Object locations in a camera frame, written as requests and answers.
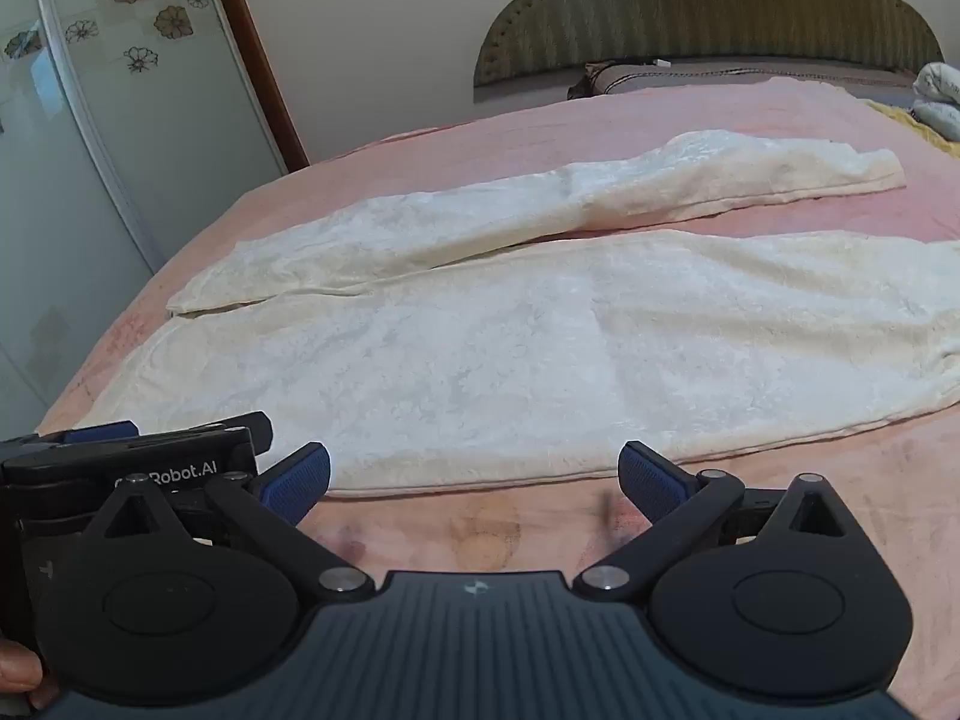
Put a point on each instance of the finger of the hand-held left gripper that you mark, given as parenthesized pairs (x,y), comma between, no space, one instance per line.
(232,427)
(101,433)

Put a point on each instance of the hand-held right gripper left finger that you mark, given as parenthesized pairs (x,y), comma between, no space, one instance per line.
(300,484)

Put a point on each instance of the white patterned bundle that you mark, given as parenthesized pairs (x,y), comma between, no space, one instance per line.
(941,101)

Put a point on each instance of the person's left hand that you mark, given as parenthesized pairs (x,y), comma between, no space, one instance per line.
(19,671)

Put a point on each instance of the pink floral blanket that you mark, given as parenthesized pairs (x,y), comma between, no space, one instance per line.
(862,510)

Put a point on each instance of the yellow cloth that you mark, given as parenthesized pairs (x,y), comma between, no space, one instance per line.
(896,114)

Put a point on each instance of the brown grey pillow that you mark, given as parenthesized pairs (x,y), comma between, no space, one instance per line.
(750,76)

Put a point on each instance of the brown wooden wardrobe frame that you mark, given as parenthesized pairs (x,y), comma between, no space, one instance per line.
(259,60)

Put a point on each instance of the olive striped padded headboard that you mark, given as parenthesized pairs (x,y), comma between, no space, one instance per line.
(712,7)

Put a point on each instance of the glass wardrobe door with flowers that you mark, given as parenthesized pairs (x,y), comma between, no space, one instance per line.
(97,165)

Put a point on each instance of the cream towel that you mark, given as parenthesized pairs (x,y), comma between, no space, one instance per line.
(525,330)

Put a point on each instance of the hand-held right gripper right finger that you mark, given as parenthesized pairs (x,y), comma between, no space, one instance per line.
(649,484)

